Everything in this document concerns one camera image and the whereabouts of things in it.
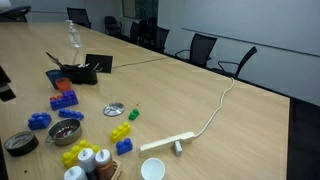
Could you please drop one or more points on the silver round pot lid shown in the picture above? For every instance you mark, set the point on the silver round pot lid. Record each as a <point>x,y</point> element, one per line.
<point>113,109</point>

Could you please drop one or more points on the silver metal pot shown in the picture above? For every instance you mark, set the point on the silver metal pot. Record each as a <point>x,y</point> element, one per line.
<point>68,128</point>

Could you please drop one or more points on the green two-stud toy block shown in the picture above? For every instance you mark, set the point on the green two-stud toy block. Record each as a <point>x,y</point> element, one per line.
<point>133,114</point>

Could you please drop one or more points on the black office chair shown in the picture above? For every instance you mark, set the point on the black office chair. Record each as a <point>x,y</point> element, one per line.
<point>134,30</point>
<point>112,24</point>
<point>13,13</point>
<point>201,46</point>
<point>162,37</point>
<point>78,16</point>
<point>245,59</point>

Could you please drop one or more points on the cream power strip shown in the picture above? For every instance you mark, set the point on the cream power strip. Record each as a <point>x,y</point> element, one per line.
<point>160,144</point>

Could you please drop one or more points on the yellow three-stud toy block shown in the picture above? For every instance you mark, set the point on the yellow three-stud toy block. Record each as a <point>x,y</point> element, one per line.
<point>120,132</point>

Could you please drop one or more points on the white plug adapter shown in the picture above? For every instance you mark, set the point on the white plug adapter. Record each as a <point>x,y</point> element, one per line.
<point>178,148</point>

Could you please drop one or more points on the blue two-stud toy block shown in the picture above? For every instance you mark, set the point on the blue two-stud toy block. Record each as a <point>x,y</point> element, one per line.
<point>124,146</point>

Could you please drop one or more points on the black rectangular box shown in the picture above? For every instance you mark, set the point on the black rectangular box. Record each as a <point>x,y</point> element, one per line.
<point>99,63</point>

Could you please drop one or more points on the white bowl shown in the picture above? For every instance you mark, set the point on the white bowl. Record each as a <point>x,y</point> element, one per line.
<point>153,169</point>

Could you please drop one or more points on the black utensil container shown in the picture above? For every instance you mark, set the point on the black utensil container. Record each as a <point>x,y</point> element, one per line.
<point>81,76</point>

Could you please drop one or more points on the dark window pane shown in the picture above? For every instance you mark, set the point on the dark window pane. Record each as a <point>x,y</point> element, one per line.
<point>140,8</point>

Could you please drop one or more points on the yellow short toy block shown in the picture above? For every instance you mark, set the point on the yellow short toy block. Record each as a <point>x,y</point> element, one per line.
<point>94,149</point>

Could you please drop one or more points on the wooden condiment caddy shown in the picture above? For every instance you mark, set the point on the wooden condiment caddy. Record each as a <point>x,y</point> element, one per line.
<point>117,169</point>

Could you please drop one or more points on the blue slim three-stud block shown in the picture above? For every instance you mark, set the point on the blue slim three-stud block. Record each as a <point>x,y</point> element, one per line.
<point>70,114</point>

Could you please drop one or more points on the blue large eight-stud block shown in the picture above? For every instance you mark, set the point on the blue large eight-stud block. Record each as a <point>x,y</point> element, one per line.
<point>64,100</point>

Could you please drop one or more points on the clear hand sanitizer bottle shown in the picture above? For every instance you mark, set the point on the clear hand sanitizer bottle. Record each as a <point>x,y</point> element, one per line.
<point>74,36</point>

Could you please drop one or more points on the white-capped white condiment bottle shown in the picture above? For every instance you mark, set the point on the white-capped white condiment bottle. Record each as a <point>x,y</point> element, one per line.
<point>86,160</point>
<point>75,174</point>

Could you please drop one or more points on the dark blue cup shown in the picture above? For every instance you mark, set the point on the dark blue cup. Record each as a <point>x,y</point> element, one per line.
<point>52,76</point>

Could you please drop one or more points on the black spatula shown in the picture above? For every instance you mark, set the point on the black spatula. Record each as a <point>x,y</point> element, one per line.
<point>55,60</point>

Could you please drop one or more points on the yellow long three-stud block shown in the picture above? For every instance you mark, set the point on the yellow long three-stud block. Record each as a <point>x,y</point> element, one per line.
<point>70,160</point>

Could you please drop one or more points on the blue four-stud toy block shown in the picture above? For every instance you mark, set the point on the blue four-stud toy block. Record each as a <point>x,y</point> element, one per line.
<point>39,121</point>

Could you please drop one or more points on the black device at table edge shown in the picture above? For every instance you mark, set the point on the black device at table edge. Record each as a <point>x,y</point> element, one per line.
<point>5,93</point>

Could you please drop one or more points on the black duct tape roll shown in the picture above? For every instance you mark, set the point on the black duct tape roll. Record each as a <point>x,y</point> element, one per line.
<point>20,144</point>

